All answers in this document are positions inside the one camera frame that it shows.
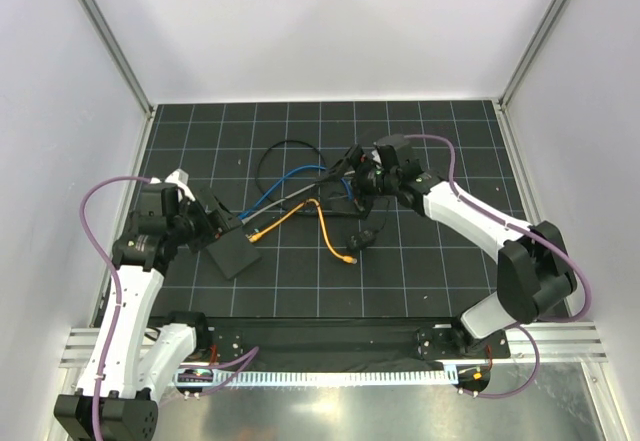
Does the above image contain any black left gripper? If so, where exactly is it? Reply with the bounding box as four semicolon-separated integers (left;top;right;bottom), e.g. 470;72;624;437
168;187;241;253

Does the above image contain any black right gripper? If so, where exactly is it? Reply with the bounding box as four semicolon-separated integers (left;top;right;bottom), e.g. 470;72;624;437
314;145;398;221

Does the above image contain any black network switch box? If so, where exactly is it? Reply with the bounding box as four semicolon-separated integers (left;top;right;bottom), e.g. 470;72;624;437
205;230;261;280

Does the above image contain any orange ethernet cable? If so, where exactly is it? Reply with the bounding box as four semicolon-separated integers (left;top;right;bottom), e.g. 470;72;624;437
248;198;359;266

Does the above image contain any black ethernet cable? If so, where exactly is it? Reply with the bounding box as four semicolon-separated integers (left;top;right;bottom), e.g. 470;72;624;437
253;139;361;207

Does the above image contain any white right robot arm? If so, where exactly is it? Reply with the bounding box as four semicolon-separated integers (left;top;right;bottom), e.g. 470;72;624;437
321;135;578;357

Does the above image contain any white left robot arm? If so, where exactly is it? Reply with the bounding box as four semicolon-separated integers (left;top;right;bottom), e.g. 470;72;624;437
54;179;241;440

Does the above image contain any black power adapter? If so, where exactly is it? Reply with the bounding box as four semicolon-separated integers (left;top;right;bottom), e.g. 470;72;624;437
346;229;379;253

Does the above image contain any black grid mat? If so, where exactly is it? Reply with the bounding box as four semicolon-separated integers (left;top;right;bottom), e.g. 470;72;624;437
139;100;525;317

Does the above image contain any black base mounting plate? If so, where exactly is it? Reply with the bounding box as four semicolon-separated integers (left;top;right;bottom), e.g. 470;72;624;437
207;317;510;361

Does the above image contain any grey ethernet cable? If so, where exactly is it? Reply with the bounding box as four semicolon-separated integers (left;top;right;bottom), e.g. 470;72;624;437
243;180;331;225

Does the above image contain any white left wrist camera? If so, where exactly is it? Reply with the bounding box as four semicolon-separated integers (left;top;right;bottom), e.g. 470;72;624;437
164;168;195;201

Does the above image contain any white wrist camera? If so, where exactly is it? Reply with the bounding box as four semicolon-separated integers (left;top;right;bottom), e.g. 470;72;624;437
164;168;195;201
374;134;415;169

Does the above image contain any blue ethernet cable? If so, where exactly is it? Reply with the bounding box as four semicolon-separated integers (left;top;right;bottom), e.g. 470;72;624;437
237;163;356;222

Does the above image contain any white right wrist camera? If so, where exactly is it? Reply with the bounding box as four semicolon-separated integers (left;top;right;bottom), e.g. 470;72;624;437
374;134;415;169

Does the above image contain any white slotted cable duct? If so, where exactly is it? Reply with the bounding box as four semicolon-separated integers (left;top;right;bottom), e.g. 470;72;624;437
172;367;458;389

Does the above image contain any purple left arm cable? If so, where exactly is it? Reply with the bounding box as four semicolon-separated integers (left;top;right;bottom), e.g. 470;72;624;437
79;175;261;441

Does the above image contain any left aluminium frame post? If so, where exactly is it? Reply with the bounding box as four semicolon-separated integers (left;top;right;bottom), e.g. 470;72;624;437
78;0;154;116

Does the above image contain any aluminium frame post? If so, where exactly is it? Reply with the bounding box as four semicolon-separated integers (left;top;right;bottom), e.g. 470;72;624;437
498;0;570;111
78;0;154;116

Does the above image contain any aluminium front rail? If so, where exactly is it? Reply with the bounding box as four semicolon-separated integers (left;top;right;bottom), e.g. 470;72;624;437
59;322;608;369

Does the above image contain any right aluminium frame post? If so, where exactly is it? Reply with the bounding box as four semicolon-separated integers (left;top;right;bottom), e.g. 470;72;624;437
498;0;570;111

